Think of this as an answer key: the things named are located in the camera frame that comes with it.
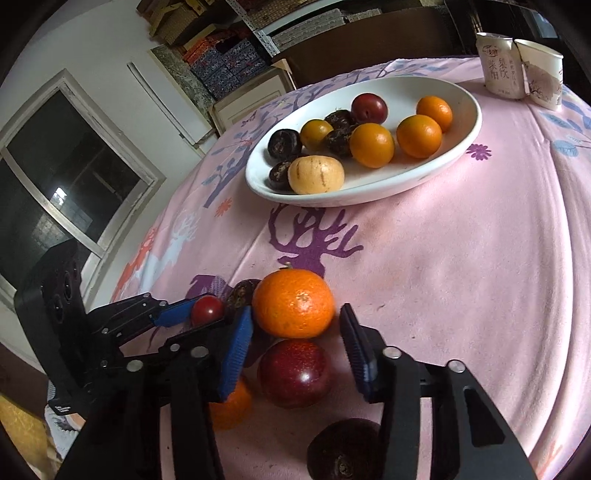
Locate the white metal shelf rack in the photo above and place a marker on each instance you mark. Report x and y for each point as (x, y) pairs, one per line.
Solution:
(263, 36)

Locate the white oval plate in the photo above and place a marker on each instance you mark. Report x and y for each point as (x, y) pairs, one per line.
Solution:
(406, 177)

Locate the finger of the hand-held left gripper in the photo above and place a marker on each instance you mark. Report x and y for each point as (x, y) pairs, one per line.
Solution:
(174, 313)
(203, 331)

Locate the small yellow plum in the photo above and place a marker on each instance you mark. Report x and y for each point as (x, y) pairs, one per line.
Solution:
(316, 134)

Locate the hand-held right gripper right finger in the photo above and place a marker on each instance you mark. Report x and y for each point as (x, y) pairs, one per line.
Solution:
(358, 355)

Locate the large orange mandarin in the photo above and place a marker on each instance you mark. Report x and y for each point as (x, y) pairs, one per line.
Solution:
(293, 302)

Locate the grey-green patterned board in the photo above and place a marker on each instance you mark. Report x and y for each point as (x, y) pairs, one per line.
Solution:
(184, 76)

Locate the white yogurt carton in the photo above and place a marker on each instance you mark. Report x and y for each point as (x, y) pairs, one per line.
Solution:
(498, 67)

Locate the red cherry tomato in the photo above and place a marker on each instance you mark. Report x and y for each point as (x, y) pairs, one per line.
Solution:
(208, 310)

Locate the dark cabinet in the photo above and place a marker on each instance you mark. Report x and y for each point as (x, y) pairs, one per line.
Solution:
(508, 18)

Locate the pale wooden picture frame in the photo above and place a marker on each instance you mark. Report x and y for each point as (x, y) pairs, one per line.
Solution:
(249, 99)

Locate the small orange mandarin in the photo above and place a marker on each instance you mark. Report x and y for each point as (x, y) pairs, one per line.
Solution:
(233, 408)

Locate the pale yellow pepino melon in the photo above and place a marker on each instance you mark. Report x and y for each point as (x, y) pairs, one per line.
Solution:
(316, 175)

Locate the large yellow plum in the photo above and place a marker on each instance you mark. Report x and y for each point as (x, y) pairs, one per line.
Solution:
(371, 144)

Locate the white strip leaning on wall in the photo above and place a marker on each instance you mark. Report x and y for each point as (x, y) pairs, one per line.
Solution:
(161, 104)

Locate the dark brown passion fruit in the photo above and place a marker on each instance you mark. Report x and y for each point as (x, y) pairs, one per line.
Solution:
(344, 454)

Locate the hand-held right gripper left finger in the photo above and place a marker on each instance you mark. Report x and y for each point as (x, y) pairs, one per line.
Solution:
(235, 355)

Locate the stacks of patterned boxes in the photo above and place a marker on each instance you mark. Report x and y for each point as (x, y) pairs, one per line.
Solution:
(221, 64)

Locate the white framed window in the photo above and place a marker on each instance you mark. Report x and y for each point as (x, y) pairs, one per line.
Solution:
(69, 184)

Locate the white paper cup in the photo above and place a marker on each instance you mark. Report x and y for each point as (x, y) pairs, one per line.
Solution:
(542, 76)

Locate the red plum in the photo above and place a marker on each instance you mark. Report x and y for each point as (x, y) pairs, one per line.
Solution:
(369, 108)
(294, 373)

